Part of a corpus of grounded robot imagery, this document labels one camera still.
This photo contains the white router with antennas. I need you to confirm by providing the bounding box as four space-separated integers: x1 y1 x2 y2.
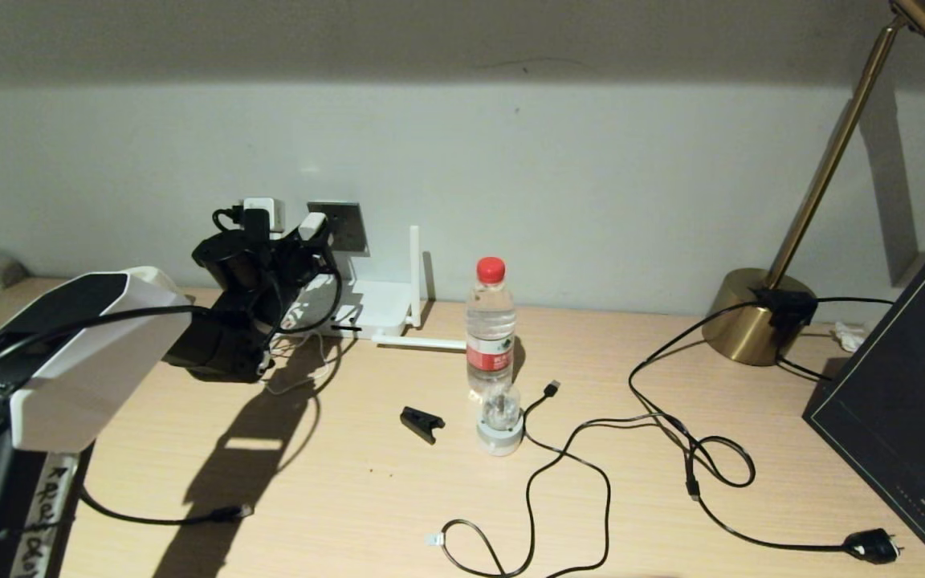
294 226 467 351

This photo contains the water bottle with red cap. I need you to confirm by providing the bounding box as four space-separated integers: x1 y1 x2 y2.
466 256 517 400

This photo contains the small black clip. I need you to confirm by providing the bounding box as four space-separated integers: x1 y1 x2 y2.
400 405 446 443

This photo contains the small glass dome night light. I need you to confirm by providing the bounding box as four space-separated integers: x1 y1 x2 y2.
476 380 525 456

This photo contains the brass desk lamp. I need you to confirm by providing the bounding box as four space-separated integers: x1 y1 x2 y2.
702 0 925 367

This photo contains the small white crumpled item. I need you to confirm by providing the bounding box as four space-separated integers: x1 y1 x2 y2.
830 321 865 352

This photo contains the dark blue box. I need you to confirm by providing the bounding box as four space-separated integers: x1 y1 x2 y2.
801 250 925 578

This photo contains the grey wall socket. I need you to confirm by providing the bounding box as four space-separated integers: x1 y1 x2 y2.
308 201 369 257

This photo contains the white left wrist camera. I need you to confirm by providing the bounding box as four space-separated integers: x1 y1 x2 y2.
242 197 285 235

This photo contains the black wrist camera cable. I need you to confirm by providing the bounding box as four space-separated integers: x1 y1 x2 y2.
0 206 343 418

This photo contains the black ethernet cable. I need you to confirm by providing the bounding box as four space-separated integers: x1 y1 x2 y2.
77 482 253 527

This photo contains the black USB cable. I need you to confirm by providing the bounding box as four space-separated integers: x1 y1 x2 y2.
426 379 610 578

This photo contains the black inline switch box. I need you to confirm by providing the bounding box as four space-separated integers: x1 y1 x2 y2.
754 287 818 328

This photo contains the black lamp power cord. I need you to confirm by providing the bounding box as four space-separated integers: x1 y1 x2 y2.
627 297 903 561

